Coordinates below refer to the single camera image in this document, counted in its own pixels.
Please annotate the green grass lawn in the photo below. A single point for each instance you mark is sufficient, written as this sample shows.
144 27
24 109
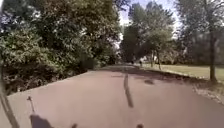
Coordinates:
196 70

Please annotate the reddish-brown asphalt path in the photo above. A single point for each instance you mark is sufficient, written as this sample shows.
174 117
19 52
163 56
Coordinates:
100 96

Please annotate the group of green trees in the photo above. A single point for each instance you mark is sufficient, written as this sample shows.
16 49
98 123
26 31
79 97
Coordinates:
146 33

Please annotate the person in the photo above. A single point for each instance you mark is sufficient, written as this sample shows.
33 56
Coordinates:
140 62

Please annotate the dense green bushes and trees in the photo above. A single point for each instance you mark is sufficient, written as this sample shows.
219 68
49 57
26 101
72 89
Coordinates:
50 36

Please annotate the tall tree with thin trunk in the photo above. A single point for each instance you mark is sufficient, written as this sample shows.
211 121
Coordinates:
212 63

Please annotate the dirt and leaf verge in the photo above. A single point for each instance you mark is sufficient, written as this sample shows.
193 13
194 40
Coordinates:
203 87

